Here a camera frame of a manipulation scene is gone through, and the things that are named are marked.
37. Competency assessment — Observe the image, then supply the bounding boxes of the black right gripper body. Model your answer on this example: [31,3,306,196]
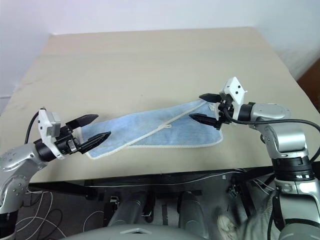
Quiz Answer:
[215,93,234,126]

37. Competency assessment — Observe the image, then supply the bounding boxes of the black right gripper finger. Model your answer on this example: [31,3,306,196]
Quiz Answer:
[188,113,221,131]
[198,93,222,103]

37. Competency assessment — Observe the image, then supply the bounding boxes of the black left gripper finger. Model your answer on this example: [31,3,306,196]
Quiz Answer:
[65,114,99,131]
[79,131,112,154]

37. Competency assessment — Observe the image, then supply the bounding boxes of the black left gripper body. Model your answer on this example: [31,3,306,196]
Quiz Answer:
[55,124,84,156]

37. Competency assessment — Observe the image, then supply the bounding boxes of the light blue cloth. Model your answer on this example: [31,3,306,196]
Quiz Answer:
[74,99,224,161]

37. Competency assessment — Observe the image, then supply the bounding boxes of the grey left robot leg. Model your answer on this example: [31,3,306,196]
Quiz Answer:
[107,191,156,228]

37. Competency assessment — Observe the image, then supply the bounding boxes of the grey robot leg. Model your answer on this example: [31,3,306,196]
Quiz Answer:
[178,190,210,239]
[107,191,156,228]

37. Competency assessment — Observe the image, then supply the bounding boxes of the grey right robot leg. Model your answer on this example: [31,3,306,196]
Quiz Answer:
[178,190,210,239]

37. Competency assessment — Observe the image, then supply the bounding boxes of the brown wooden cabinet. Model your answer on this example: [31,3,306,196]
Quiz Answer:
[296,60,320,111]

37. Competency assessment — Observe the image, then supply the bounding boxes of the grey robot torso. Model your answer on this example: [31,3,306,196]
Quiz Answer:
[59,223,209,240]

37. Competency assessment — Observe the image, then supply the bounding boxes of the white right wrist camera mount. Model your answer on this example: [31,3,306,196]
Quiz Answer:
[219,76,249,121]

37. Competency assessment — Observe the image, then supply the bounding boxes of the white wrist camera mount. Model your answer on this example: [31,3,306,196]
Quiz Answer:
[219,76,249,121]
[37,108,65,161]

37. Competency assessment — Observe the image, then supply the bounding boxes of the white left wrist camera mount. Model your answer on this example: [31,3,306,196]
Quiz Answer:
[37,108,65,161]

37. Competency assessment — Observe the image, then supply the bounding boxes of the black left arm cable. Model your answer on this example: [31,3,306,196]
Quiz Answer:
[24,115,41,145]

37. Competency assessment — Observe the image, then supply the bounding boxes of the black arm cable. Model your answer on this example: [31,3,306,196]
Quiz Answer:
[24,115,41,145]
[223,106,320,161]

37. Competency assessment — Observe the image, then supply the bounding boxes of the black table frame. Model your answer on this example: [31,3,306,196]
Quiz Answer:
[28,165,276,201]

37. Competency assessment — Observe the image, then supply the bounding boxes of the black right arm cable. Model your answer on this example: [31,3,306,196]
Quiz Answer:
[223,106,320,161]

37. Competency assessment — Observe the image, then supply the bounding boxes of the looped white floor cable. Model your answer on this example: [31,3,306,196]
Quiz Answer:
[14,191,64,240]

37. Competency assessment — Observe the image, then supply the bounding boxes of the long white wire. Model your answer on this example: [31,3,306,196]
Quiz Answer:
[84,171,274,189]

